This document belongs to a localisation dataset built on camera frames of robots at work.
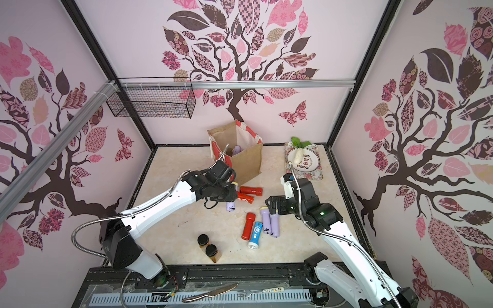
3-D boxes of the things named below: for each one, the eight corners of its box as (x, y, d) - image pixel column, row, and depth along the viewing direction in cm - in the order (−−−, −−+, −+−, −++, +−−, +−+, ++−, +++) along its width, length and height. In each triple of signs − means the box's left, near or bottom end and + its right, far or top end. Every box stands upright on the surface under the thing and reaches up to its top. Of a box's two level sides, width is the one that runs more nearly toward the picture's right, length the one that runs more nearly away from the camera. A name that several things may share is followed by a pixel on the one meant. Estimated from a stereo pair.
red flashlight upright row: (240, 238, 84) (240, 237, 83) (247, 213, 92) (247, 211, 90) (250, 241, 84) (250, 239, 82) (256, 215, 91) (256, 213, 90)
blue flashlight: (247, 248, 82) (247, 246, 80) (253, 222, 89) (253, 220, 87) (259, 251, 81) (260, 249, 79) (264, 225, 89) (265, 223, 86)
